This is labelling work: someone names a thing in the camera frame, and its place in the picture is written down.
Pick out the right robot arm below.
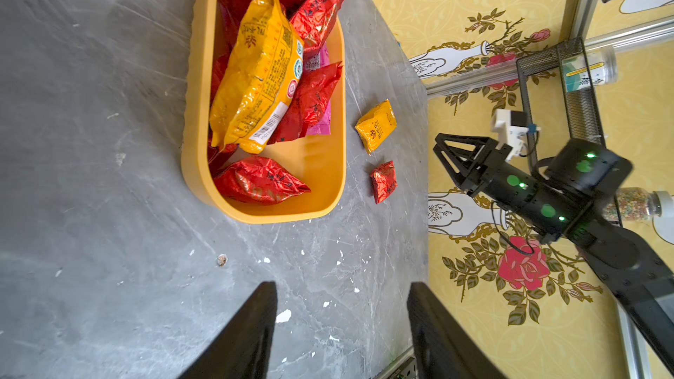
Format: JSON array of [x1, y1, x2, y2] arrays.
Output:
[[433, 133, 673, 370]]

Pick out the small red tea bag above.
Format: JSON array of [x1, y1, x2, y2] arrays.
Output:
[[370, 161, 398, 205]]

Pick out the long red tea bag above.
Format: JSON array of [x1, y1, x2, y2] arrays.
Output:
[[290, 0, 345, 59]]

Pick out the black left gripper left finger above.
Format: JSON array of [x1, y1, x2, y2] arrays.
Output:
[[180, 282, 277, 378]]

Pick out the black wire mesh shelf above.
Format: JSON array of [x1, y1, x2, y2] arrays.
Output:
[[516, 37, 606, 146]]

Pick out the small yellow tea bag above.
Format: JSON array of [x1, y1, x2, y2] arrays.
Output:
[[356, 100, 397, 154]]

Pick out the green label clear jar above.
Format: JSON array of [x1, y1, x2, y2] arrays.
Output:
[[561, 47, 618, 93]]

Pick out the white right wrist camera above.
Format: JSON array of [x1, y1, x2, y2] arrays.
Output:
[[491, 109, 540, 161]]

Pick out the magenta tea bag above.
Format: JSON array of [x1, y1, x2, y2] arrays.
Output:
[[304, 46, 332, 136]]

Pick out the red tea bag front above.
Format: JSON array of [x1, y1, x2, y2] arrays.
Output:
[[213, 156, 312, 205]]

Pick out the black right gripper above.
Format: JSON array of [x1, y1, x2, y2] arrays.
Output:
[[433, 133, 553, 237]]

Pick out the sprinkles glass jar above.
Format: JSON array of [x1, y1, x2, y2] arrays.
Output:
[[602, 187, 673, 222]]

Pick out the large yellow tea bag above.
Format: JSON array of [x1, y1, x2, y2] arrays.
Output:
[[209, 0, 305, 154]]

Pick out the yellow plastic storage box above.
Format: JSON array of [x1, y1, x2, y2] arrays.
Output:
[[180, 0, 348, 225]]

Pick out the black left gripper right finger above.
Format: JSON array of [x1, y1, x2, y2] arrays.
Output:
[[407, 282, 505, 378]]

